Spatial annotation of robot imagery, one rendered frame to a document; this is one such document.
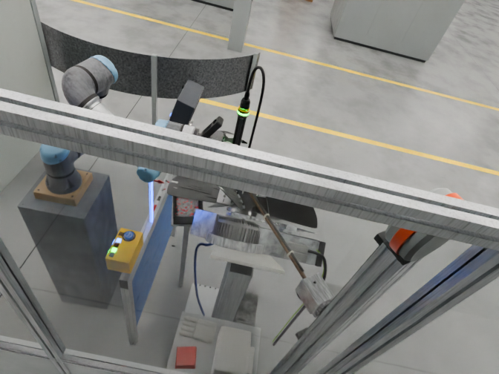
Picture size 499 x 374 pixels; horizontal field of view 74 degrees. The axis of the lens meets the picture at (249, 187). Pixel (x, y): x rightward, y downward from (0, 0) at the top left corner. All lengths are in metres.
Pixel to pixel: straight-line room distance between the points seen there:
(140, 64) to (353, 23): 5.06
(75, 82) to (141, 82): 1.93
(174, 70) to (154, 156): 2.72
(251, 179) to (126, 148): 0.16
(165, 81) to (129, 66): 0.31
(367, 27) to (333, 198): 7.05
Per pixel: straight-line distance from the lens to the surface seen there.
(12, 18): 3.16
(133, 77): 3.23
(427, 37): 7.78
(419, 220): 0.50
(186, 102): 1.99
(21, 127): 0.50
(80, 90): 1.32
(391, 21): 7.49
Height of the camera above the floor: 2.32
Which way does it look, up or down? 45 degrees down
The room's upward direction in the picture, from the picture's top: 16 degrees clockwise
